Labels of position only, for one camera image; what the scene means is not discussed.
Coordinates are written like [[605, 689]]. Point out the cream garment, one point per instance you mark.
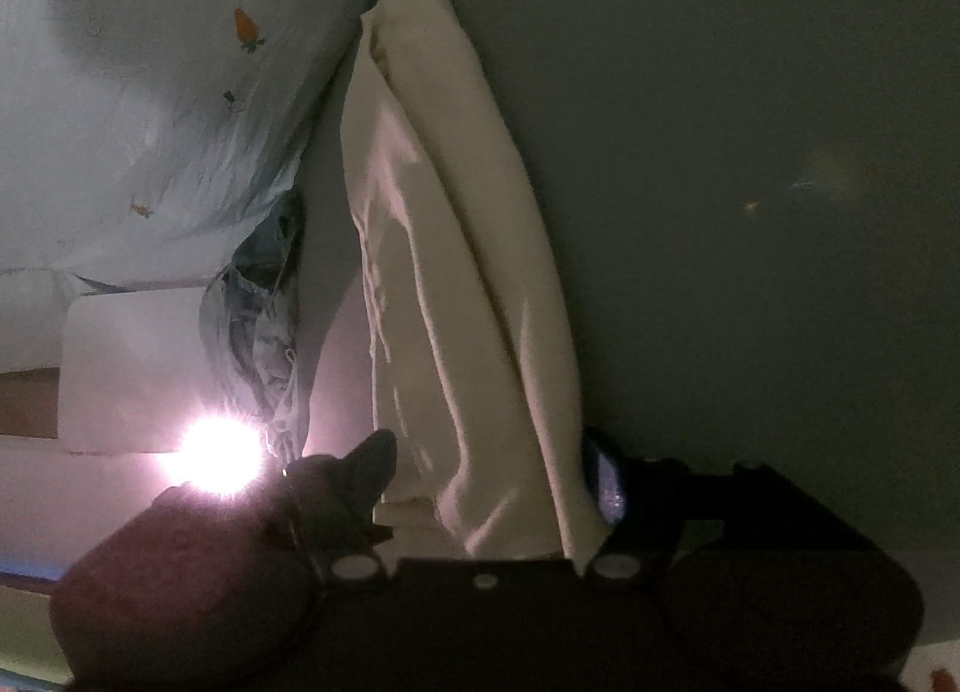
[[465, 250]]

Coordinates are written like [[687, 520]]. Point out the light blue carrot-print quilt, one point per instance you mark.
[[150, 100]]

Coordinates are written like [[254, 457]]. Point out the bright lamp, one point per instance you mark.
[[219, 453]]

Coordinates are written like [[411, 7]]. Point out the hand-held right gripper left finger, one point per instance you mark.
[[367, 468]]

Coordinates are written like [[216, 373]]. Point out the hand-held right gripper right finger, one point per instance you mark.
[[609, 486]]

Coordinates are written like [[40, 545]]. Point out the grey bed sheet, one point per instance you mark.
[[712, 137]]

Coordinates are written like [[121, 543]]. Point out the wooden bed frame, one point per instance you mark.
[[26, 403]]

